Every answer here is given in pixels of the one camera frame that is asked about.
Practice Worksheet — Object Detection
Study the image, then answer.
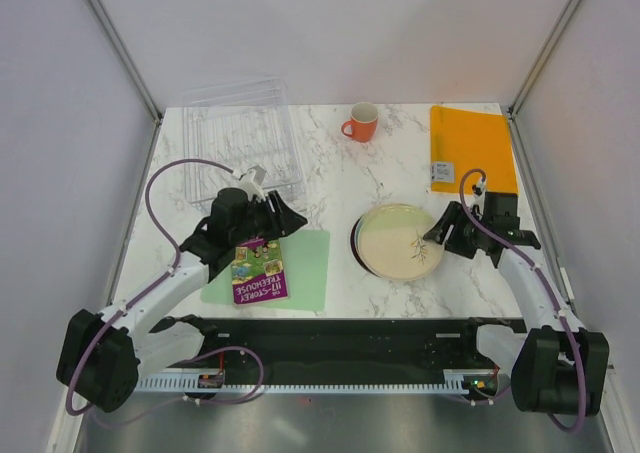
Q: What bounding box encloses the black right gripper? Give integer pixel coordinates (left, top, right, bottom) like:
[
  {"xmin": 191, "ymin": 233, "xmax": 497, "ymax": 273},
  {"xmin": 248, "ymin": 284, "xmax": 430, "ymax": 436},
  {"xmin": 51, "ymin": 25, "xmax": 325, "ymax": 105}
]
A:
[{"xmin": 422, "ymin": 200, "xmax": 491, "ymax": 260}]

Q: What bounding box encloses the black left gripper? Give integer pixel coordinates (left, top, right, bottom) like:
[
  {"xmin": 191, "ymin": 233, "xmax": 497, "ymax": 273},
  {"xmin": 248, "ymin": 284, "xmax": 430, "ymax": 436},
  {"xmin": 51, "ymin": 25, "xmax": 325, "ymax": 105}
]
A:
[{"xmin": 231, "ymin": 190, "xmax": 307, "ymax": 246}]

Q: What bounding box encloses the cream green plate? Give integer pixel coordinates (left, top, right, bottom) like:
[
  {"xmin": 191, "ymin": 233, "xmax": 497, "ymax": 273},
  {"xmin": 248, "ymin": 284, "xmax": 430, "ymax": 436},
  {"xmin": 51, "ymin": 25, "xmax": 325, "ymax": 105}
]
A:
[{"xmin": 356, "ymin": 203, "xmax": 444, "ymax": 281}]

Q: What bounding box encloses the blue white floral plate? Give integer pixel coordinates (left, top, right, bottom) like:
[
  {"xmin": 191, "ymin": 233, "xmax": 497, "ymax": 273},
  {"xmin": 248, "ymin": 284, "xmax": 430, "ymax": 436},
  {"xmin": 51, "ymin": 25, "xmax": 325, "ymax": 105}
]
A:
[{"xmin": 349, "ymin": 216, "xmax": 369, "ymax": 271}]

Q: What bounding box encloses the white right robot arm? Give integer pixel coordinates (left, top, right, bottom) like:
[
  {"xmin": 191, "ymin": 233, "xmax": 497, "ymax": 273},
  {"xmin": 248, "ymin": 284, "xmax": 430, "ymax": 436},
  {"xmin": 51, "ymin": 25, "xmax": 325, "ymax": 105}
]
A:
[{"xmin": 424, "ymin": 192, "xmax": 609, "ymax": 416}]

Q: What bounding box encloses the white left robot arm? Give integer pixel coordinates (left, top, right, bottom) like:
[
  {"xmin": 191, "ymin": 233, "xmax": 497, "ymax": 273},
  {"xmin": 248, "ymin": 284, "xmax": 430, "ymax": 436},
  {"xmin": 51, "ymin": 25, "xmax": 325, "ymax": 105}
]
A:
[{"xmin": 56, "ymin": 187, "xmax": 308, "ymax": 416}]

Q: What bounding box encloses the green clipboard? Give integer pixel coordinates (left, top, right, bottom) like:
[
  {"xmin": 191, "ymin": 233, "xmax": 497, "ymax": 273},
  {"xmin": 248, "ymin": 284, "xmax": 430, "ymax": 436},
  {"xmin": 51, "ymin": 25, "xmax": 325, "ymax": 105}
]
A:
[{"xmin": 201, "ymin": 230, "xmax": 330, "ymax": 312}]

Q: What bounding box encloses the purple treehouse book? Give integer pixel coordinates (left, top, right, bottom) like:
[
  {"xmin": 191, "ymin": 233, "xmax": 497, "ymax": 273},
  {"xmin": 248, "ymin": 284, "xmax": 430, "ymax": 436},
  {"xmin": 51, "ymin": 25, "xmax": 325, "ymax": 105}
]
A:
[{"xmin": 231, "ymin": 238, "xmax": 289, "ymax": 307}]

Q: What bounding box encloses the orange plastic folder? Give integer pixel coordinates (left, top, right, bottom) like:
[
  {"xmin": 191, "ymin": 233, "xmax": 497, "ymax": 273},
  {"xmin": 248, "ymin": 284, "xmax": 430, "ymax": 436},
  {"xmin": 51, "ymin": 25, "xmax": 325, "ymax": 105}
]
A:
[{"xmin": 430, "ymin": 105, "xmax": 519, "ymax": 194}]

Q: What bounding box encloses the orange ceramic mug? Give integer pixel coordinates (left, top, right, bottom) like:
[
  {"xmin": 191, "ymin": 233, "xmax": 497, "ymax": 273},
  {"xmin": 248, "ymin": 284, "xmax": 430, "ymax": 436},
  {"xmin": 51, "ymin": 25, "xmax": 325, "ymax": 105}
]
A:
[{"xmin": 341, "ymin": 102, "xmax": 379, "ymax": 143}]

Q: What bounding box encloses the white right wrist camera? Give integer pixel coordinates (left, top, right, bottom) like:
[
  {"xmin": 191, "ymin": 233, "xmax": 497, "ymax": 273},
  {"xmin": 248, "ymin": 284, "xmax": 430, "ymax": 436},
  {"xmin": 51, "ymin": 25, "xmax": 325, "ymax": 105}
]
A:
[{"xmin": 472, "ymin": 177, "xmax": 487, "ymax": 208}]

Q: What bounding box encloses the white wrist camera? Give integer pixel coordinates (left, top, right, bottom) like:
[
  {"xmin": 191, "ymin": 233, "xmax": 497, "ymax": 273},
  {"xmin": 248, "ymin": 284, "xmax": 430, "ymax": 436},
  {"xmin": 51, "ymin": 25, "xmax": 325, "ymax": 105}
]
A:
[
  {"xmin": 472, "ymin": 177, "xmax": 487, "ymax": 208},
  {"xmin": 232, "ymin": 165, "xmax": 266, "ymax": 201}
]

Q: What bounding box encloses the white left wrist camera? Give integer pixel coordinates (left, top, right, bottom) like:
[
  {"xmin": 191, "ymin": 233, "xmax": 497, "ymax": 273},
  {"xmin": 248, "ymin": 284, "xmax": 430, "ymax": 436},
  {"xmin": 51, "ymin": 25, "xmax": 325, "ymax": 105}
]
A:
[{"xmin": 232, "ymin": 165, "xmax": 266, "ymax": 201}]

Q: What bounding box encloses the clear wire dish rack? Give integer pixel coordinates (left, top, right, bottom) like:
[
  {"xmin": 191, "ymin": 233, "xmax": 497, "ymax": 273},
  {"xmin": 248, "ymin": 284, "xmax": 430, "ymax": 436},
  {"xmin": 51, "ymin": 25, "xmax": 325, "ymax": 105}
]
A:
[{"xmin": 182, "ymin": 77, "xmax": 307, "ymax": 212}]

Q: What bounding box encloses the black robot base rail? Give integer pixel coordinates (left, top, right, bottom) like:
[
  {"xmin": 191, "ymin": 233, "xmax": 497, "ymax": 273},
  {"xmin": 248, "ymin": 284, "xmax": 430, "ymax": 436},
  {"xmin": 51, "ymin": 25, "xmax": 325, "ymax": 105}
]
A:
[{"xmin": 155, "ymin": 315, "xmax": 525, "ymax": 385}]

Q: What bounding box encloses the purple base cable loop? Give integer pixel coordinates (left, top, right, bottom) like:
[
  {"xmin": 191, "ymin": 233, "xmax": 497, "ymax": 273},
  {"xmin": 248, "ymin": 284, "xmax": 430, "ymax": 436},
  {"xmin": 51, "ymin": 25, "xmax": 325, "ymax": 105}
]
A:
[{"xmin": 182, "ymin": 345, "xmax": 267, "ymax": 405}]

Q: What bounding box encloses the white slotted cable duct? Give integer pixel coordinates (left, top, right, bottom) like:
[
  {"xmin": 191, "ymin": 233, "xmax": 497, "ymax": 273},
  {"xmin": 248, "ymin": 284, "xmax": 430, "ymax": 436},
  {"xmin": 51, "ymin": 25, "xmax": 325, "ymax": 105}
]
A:
[{"xmin": 134, "ymin": 368, "xmax": 492, "ymax": 395}]

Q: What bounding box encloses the right aluminium frame post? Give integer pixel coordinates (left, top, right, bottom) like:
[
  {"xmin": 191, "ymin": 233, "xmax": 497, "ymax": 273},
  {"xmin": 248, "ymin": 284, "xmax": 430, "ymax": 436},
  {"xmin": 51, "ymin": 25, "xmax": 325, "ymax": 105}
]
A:
[{"xmin": 504, "ymin": 0, "xmax": 584, "ymax": 121}]

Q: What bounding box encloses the aluminium frame post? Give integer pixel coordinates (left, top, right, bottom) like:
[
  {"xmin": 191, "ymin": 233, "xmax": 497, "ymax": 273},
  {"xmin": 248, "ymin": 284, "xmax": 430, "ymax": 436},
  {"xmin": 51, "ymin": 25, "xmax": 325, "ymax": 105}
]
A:
[
  {"xmin": 504, "ymin": 0, "xmax": 584, "ymax": 121},
  {"xmin": 84, "ymin": 0, "xmax": 163, "ymax": 125}
]

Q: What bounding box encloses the left aluminium frame post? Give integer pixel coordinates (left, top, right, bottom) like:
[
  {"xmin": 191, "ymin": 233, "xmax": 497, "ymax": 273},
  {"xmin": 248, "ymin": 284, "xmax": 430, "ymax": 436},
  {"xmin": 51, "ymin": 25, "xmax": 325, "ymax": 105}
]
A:
[{"xmin": 84, "ymin": 0, "xmax": 163, "ymax": 125}]

